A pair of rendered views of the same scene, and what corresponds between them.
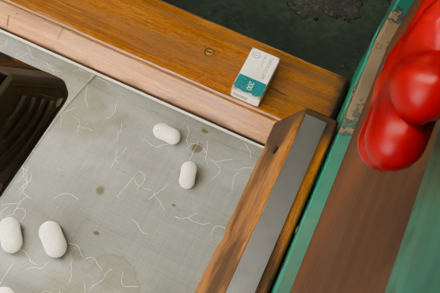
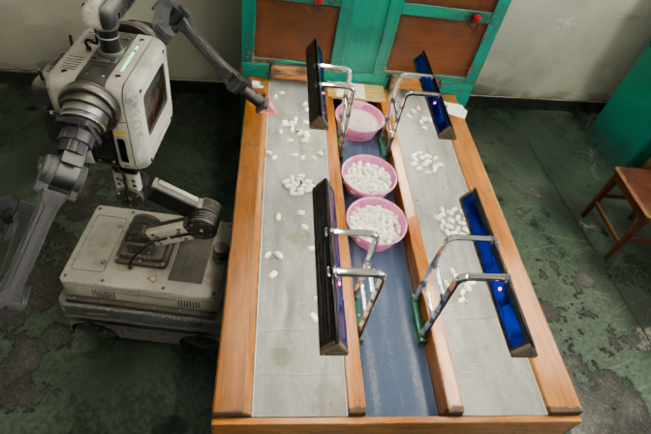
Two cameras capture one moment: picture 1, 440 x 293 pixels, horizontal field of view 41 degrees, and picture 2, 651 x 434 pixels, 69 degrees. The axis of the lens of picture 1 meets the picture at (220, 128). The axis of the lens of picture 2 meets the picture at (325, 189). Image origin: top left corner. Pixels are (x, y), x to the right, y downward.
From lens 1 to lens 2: 2.48 m
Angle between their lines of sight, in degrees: 61
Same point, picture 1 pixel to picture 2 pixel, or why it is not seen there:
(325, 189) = (285, 59)
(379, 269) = (318, 15)
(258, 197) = (289, 69)
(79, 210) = (296, 105)
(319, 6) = not seen: hidden behind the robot
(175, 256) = (296, 92)
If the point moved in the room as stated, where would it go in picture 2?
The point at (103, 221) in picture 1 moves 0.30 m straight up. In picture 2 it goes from (296, 101) to (302, 52)
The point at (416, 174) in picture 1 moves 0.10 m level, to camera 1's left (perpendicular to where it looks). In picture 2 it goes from (311, 13) to (317, 22)
